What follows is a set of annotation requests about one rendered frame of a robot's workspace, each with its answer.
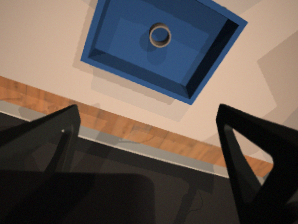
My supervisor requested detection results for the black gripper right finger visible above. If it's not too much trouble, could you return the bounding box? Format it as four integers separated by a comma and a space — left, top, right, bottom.
216, 104, 298, 224

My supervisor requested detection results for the blue open box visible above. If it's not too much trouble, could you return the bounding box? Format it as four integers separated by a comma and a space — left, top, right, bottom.
80, 0, 244, 106

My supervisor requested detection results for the grey metal bushing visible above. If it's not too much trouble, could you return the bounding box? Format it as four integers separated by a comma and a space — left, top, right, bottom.
149, 23, 171, 48

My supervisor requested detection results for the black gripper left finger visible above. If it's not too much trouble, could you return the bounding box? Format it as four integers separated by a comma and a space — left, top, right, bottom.
0, 104, 81, 172

